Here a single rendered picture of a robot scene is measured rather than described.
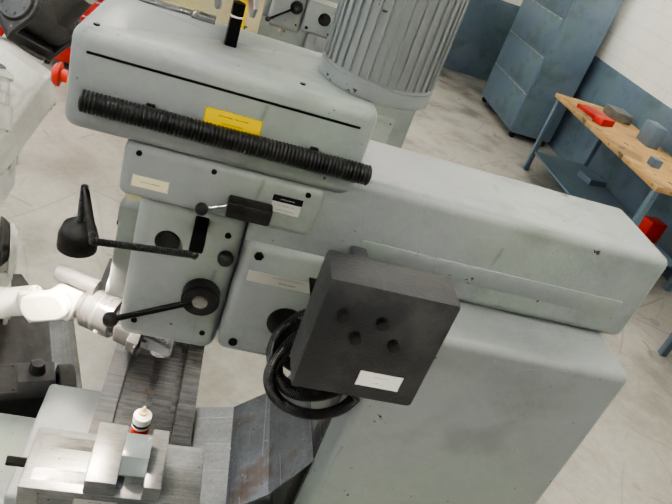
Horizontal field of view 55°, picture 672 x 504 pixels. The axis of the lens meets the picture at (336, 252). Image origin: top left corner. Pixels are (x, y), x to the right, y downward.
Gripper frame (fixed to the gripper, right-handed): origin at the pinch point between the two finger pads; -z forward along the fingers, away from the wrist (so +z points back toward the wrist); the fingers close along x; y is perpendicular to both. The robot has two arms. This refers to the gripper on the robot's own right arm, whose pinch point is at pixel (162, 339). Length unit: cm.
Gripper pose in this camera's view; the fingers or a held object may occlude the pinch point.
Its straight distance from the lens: 144.8
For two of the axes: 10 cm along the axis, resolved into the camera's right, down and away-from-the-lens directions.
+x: 2.4, -4.4, 8.7
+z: -9.2, -3.9, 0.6
